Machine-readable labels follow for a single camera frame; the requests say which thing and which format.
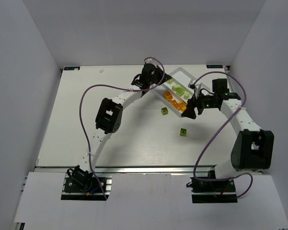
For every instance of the pale green small lego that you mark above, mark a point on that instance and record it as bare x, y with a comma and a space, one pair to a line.
186, 95

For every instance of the aluminium table rail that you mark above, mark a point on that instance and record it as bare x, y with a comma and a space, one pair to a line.
112, 170

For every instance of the pale green double lego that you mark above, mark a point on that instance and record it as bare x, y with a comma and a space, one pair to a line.
180, 91

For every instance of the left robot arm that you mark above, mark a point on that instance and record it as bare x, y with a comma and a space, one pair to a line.
109, 115

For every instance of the white divided sorting tray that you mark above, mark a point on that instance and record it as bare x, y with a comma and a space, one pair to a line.
175, 92

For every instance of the orange sloped lego brick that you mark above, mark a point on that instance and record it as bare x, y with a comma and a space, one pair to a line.
182, 105

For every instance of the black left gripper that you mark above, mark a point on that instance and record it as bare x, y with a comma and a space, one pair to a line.
157, 74

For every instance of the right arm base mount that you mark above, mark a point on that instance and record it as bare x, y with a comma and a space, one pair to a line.
204, 192

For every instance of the orange rounded lego block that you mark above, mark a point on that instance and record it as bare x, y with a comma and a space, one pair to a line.
167, 95

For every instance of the lime green lego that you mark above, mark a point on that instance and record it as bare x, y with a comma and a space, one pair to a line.
183, 132

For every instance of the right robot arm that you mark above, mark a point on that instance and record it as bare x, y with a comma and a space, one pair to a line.
253, 147

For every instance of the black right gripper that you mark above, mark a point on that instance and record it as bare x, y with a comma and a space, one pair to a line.
197, 105

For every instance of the pale green sloped lego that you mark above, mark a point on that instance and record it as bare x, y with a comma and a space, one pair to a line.
175, 87

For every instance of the orange long lego brick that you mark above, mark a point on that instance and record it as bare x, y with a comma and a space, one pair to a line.
175, 104

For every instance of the dark green square lego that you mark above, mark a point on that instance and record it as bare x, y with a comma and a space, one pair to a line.
164, 111

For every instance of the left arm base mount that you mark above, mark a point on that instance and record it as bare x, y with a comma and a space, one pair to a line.
80, 185

